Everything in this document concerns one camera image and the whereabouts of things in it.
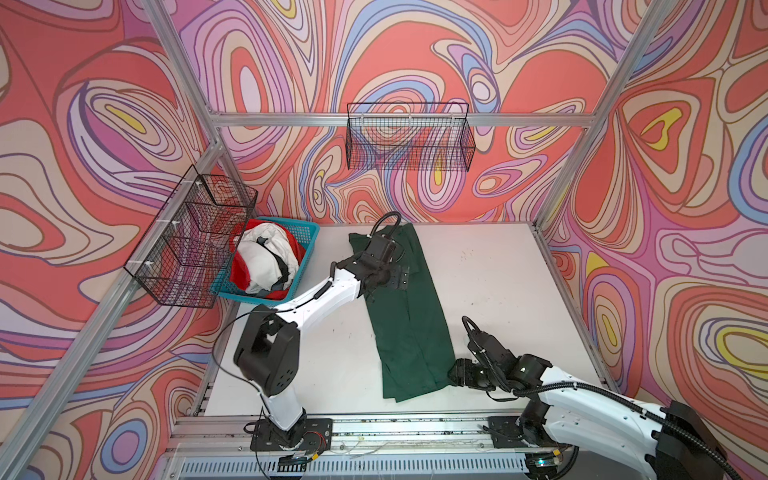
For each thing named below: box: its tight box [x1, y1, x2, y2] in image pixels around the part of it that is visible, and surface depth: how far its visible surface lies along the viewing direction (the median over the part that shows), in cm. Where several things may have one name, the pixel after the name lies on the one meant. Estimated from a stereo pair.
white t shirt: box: [237, 223, 299, 293], surface depth 95 cm
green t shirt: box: [349, 223, 457, 402], surface depth 89 cm
